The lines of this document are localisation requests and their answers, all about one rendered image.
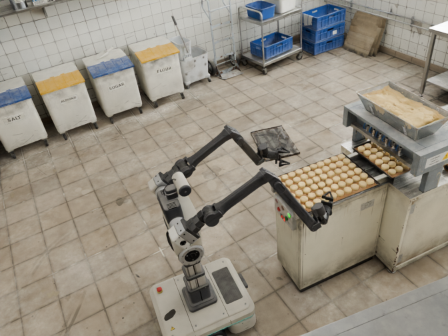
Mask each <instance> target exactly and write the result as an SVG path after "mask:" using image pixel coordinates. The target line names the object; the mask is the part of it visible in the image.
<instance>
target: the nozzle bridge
mask: <svg viewBox="0 0 448 336"><path fill-rule="evenodd" d="M365 123H366V124H365ZM364 124H365V126H364ZM367 124H368V125H370V128H371V127H372V128H371V130H370V132H373V128H374V129H376V132H377V131H378V133H377V137H378V136H379V134H380V133H382V138H383V136H384V138H383V141H385V138H386V137H388V138H389V142H390V140H392V141H391V142H390V144H389V142H388V145H385V142H382V139H381V141H379V140H378V138H377V137H376V136H374V137H373V136H372V133H370V132H366V129H364V128H367ZM343 125H344V126H346V127H349V126H351V127H352V128H353V136H352V141H354V142H358V141H360V140H363V139H365V137H366V138H368V139H369V140H371V141H372V142H374V143H375V144H376V145H378V146H379V147H380V148H382V149H384V150H385V151H386V152H388V153H389V154H390V155H392V156H394V158H396V159H398V160H399V161H400V162H402V163H403V164H405V165H406V166H408V167H409V168H410V169H411V170H410V174H412V175H413V176H415V177H418V176H420V175H422V178H421V183H420V186H419V190H420V192H422V193H425V192H428V191H430V190H432V189H434V188H436V187H437V186H438V184H439V180H440V177H441V173H442V170H443V166H444V165H446V164H448V130H446V129H444V128H442V127H441V128H440V129H439V130H438V131H437V132H436V133H434V134H432V135H430V136H427V137H424V138H422V139H419V140H417V141H414V140H413V139H412V138H410V137H408V136H406V135H405V134H403V133H402V132H400V131H399V130H397V129H396V128H394V127H392V126H390V125H389V124H388V123H386V122H384V121H383V120H381V119H380V118H378V117H376V116H375V115H374V114H372V113H370V112H368V111H367V110H366V109H365V108H364V105H363V104H362V102H361V100H360V101H356V102H354V103H351V104H348V105H345V106H344V110H343ZM363 126H364V128H363ZM370 128H369V129H370ZM375 134H376V133H375ZM393 141H394V142H395V148H396V146H397V145H398V147H397V150H399V148H400V146H401V147H402V148H403V149H402V153H401V154H400V155H399V154H398V151H396V150H395V149H394V150H392V149H391V147H390V146H389V145H392V142H393Z"/></svg>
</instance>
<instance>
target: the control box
mask: <svg viewBox="0 0 448 336"><path fill-rule="evenodd" d="M274 198H275V199H277V201H278V203H277V202H276V200H275V210H276V211H277V212H278V214H279V215H280V216H281V215H282V219H283V218H285V216H287V218H288V220H287V221H286V220H285V219H284V221H285V222H286V224H288V226H289V227H290V228H291V230H292V231H294V230H296V229H297V220H295V218H294V217H293V210H292V209H291V208H290V206H288V204H287V203H286V202H285V201H284V200H283V199H282V198H281V196H279V194H278V193H276V194H274ZM281 206H283V208H284V210H282V208H281ZM278 207H279V208H280V211H278V210H277V208H278ZM288 214H290V218H289V217H288Z"/></svg>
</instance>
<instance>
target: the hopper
mask: <svg viewBox="0 0 448 336"><path fill-rule="evenodd" d="M384 88H386V90H389V91H391V92H394V93H395V94H397V95H398V96H400V97H405V98H408V100H410V101H411V102H412V103H414V104H416V105H418V106H419V107H423V108H425V109H427V110H429V111H433V112H435V113H437V114H440V116H441V117H443V118H444V119H440V120H438V121H436V122H433V123H430V124H428V125H425V126H422V127H420V128H416V127H414V126H412V125H411V124H409V123H408V122H406V121H404V120H402V119H401V118H399V117H398V116H396V115H394V114H392V113H391V112H389V111H388V110H386V109H384V108H382V107H381V106H379V105H378V104H376V103H374V102H372V101H371V100H369V99H368V98H366V97H364V96H363V95H364V94H372V93H377V92H379V91H382V90H383V89H384ZM356 94H357V95H358V97H359V98H360V100H361V102H362V104H363V105H364V108H365V109H366V110H367V111H368V112H370V113H372V114H374V115H375V116H376V117H378V118H380V119H381V120H383V121H384V122H386V123H388V124H389V125H390V126H392V127H394V128H396V129H397V130H399V131H400V132H402V133H403V134H405V135H406V136H408V137H410V138H412V139H413V140H414V141H417V140H419V139H422V138H424V137H427V136H430V135H432V134H434V133H436V132H437V131H438V130H439V129H440V128H441V127H442V126H443V125H444V124H446V122H448V110H446V109H444V108H442V107H440V106H438V105H436V104H434V103H432V102H430V101H428V100H426V99H424V98H422V97H420V96H418V95H416V94H414V93H412V92H410V91H408V90H406V89H405V88H403V87H401V86H399V85H397V84H395V83H393V82H391V81H386V82H383V83H380V84H377V85H374V86H371V87H368V88H365V89H362V90H360V91H356Z"/></svg>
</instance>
